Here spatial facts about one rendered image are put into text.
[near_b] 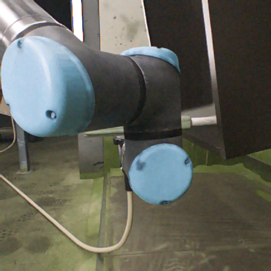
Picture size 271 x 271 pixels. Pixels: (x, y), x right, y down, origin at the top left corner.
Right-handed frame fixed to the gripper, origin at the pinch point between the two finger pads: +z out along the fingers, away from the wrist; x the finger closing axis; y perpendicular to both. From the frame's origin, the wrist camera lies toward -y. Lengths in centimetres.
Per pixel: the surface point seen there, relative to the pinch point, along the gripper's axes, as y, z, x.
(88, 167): 34, 103, -18
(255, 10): -28.8, -14.9, 29.5
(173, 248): 46, 13, 17
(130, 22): -66, 94, 18
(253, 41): -22.1, -14.4, 29.6
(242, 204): 46, 41, 66
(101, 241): 45, 23, -10
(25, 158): 27, 127, -67
